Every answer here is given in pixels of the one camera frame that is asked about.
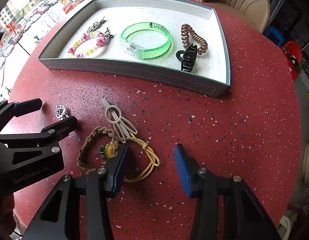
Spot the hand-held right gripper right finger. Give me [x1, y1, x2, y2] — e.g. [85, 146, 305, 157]
[174, 144, 281, 240]

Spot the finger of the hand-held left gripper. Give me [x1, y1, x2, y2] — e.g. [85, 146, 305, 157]
[0, 98, 42, 133]
[0, 116, 78, 148]

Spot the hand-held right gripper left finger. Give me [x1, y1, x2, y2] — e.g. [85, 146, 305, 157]
[23, 144, 129, 240]

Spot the silver heart pendant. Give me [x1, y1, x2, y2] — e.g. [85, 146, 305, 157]
[56, 105, 69, 119]

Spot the yellow elastic hair tie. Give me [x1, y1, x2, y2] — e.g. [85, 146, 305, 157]
[123, 134, 160, 183]

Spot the brown braided hair tie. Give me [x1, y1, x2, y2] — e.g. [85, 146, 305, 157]
[77, 126, 120, 176]

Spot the beige hair clip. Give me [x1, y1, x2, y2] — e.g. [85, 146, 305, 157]
[101, 98, 139, 144]

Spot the grey jewelry tray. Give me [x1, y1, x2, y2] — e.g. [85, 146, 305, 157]
[38, 0, 231, 98]

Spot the pink yellow beaded bracelet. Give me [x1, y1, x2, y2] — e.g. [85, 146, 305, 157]
[68, 31, 105, 58]

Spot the small silver charm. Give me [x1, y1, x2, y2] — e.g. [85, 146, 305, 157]
[103, 27, 114, 42]

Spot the silver metal hair clip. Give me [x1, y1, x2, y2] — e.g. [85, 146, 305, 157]
[85, 16, 107, 34]

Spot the black claw hair clip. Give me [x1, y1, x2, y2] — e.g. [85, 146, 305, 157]
[176, 44, 198, 72]

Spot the green translucent bangle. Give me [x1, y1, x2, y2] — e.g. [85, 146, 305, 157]
[120, 22, 173, 60]

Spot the brown spiral hair tie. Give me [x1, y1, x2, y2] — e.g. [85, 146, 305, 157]
[181, 24, 208, 56]

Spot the person's left hand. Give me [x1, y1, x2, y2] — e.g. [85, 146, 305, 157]
[0, 192, 15, 238]

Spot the blue plastic stool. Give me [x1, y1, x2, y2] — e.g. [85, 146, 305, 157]
[264, 26, 285, 47]

